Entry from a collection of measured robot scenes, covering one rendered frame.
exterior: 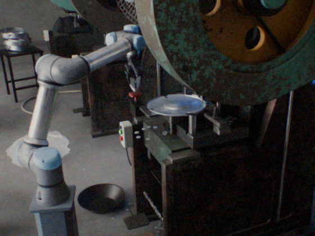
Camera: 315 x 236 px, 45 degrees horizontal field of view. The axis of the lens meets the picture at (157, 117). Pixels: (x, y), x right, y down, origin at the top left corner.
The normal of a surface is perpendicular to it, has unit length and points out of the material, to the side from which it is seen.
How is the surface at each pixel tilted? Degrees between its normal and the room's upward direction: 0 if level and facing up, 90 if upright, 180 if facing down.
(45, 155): 7
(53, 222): 90
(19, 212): 0
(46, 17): 90
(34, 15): 90
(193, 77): 90
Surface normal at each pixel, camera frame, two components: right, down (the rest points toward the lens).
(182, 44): 0.36, 0.35
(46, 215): 0.10, 0.38
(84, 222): -0.03, -0.92
